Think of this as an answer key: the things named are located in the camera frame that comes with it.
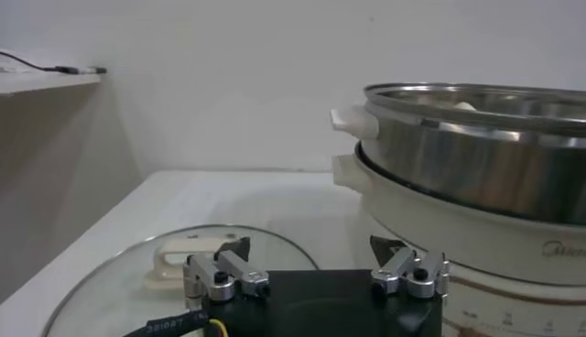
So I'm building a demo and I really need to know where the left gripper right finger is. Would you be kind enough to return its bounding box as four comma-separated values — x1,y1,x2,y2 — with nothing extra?
369,234,450,301

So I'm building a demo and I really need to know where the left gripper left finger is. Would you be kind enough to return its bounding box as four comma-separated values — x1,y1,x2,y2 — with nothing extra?
182,235,271,312

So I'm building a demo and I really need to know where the white side table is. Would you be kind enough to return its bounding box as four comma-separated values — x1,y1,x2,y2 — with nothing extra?
0,68,103,97

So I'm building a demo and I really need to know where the black cable with usb plug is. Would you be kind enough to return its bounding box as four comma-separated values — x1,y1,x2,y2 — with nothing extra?
0,49,109,76

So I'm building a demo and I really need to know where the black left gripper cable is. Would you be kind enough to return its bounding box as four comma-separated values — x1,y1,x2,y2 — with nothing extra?
122,310,230,337

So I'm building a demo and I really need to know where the cream electric cooking pot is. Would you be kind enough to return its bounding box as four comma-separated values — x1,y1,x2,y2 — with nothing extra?
331,141,586,337

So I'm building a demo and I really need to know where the stainless steel steamer basket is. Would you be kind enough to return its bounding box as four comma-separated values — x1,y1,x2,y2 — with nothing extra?
330,82,586,226

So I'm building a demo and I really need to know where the round glass pot lid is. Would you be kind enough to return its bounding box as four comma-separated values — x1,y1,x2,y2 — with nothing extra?
40,223,320,337

